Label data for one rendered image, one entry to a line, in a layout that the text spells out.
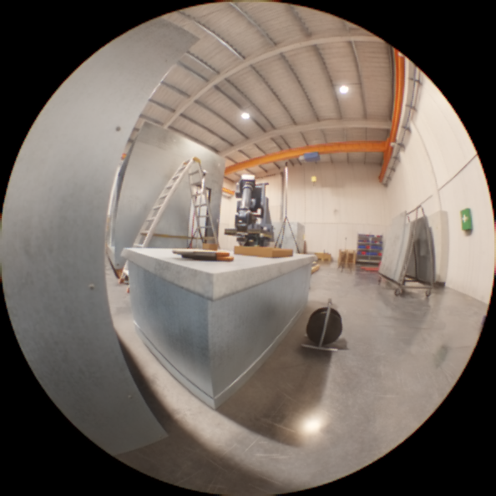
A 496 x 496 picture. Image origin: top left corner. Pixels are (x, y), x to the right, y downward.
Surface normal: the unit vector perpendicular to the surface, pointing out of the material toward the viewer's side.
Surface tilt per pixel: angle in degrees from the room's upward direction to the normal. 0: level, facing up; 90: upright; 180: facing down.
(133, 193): 90
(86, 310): 90
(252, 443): 0
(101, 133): 90
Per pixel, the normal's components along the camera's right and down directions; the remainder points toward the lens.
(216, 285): 0.80, -0.32
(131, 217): 0.81, 0.06
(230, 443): 0.06, -1.00
